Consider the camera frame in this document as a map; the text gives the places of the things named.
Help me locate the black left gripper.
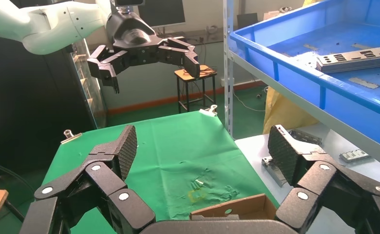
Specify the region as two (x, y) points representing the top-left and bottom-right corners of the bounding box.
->
(86, 12), (201, 94)

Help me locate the white metal shelf rack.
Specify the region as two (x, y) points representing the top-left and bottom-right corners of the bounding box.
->
(223, 0), (380, 172)

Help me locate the green table cloth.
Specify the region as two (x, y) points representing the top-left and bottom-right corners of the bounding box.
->
(0, 111), (279, 234)

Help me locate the wooden stool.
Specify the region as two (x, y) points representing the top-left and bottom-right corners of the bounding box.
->
(173, 64), (218, 114)

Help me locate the grey desk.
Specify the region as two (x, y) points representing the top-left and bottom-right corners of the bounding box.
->
(157, 27), (226, 46)

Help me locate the stack of metal shield plates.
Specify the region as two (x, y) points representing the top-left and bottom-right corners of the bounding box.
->
(316, 46), (380, 74)

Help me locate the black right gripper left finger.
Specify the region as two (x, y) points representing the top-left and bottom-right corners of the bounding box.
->
(19, 125), (156, 234)

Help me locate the dark glass display cabinet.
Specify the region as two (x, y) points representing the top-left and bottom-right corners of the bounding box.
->
(0, 35), (108, 169)

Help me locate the flat grey metal bracket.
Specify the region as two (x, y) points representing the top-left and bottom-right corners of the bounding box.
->
(288, 129), (323, 146)

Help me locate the small black panel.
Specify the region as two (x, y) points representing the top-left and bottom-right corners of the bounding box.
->
(236, 13), (258, 30)

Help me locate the silver binder clip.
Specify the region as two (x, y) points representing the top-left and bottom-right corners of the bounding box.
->
(60, 129), (83, 145)
(199, 104), (218, 117)

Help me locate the blue plastic tray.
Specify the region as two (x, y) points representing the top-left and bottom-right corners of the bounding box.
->
(228, 0), (380, 153)

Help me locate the yellow woven sack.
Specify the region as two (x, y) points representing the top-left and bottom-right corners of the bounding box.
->
(262, 86), (320, 135)

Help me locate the square grey metal bracket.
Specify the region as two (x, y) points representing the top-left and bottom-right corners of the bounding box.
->
(261, 155), (287, 188)

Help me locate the cable coil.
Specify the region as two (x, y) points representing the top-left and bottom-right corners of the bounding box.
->
(198, 64), (217, 78)

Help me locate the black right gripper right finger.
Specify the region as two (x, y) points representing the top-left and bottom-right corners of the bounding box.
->
(267, 124), (380, 234)

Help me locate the tray-shaped grey metal bracket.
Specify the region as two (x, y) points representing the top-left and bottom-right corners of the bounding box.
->
(339, 149), (371, 163)

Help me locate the black computer monitor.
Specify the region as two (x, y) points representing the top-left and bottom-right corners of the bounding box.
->
(137, 0), (187, 28)

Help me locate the brown cardboard box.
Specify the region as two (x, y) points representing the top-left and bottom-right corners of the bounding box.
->
(190, 194), (278, 221)

